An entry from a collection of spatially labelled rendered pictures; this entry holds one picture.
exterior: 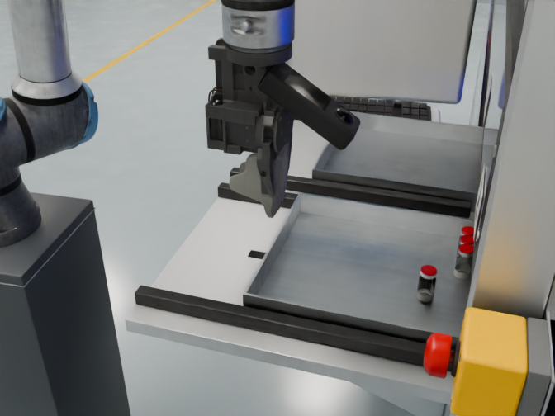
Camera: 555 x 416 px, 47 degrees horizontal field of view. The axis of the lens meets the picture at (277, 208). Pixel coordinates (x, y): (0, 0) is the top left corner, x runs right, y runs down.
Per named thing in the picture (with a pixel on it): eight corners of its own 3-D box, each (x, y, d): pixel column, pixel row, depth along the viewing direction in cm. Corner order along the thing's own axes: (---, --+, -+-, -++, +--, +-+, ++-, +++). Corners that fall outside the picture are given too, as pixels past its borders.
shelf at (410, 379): (518, 147, 126) (519, 138, 125) (525, 422, 69) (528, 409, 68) (284, 118, 138) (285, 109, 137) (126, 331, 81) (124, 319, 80)
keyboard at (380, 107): (430, 110, 155) (431, 101, 154) (431, 134, 143) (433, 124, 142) (269, 98, 162) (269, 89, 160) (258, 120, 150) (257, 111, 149)
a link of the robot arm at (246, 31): (303, -4, 67) (281, 15, 60) (302, 39, 69) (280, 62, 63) (236, -10, 69) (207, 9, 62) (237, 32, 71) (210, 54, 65)
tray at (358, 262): (524, 248, 93) (528, 228, 91) (528, 375, 72) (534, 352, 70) (298, 211, 101) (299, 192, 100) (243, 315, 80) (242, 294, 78)
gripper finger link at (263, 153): (268, 180, 76) (267, 112, 71) (282, 182, 75) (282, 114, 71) (254, 199, 72) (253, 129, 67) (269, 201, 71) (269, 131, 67)
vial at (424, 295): (434, 294, 84) (438, 267, 81) (432, 304, 82) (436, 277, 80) (417, 290, 84) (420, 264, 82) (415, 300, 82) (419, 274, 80)
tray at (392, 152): (520, 148, 120) (524, 131, 119) (523, 219, 99) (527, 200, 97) (343, 126, 129) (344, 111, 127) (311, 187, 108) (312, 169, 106)
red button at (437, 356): (464, 361, 60) (471, 329, 58) (462, 392, 57) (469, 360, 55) (424, 352, 61) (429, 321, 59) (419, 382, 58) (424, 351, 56)
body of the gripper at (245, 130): (230, 128, 78) (226, 29, 72) (298, 137, 76) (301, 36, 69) (206, 155, 72) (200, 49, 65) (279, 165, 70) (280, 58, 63)
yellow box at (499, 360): (531, 375, 61) (548, 319, 57) (533, 436, 55) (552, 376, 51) (451, 359, 63) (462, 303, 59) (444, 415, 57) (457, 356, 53)
